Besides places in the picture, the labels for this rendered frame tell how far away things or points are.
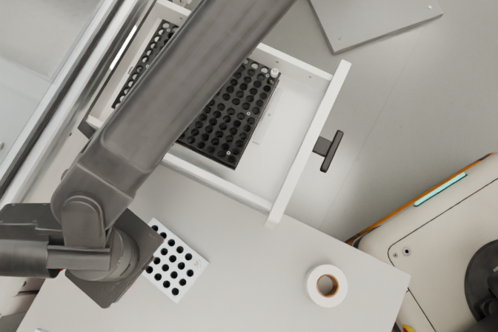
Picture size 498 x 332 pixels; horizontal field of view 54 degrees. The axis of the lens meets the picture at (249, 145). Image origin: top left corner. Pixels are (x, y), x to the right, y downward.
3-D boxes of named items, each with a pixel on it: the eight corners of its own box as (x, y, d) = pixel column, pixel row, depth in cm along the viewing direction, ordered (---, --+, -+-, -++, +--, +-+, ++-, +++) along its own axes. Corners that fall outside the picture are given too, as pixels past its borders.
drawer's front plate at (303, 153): (338, 87, 91) (352, 61, 80) (271, 230, 83) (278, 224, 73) (329, 83, 91) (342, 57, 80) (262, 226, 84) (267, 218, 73)
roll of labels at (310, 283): (336, 260, 88) (340, 259, 84) (348, 299, 87) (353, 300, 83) (298, 271, 88) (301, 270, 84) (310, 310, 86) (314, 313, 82)
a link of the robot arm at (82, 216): (98, 201, 41) (121, 153, 49) (-43, 193, 41) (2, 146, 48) (106, 308, 46) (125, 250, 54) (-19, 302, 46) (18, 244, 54)
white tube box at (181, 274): (210, 263, 87) (208, 262, 84) (178, 302, 85) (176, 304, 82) (156, 219, 89) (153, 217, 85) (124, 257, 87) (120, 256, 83)
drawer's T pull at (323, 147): (343, 133, 80) (344, 131, 79) (324, 174, 78) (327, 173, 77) (322, 124, 80) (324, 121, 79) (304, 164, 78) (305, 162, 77)
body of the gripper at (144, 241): (67, 273, 58) (46, 272, 51) (126, 207, 61) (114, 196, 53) (108, 310, 57) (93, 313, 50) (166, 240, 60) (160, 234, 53)
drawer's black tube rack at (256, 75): (277, 87, 88) (281, 72, 82) (234, 174, 84) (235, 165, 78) (167, 36, 90) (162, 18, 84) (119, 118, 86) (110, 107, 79)
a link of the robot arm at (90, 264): (117, 282, 45) (124, 220, 47) (41, 278, 45) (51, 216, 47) (130, 282, 52) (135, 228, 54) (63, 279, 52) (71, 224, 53)
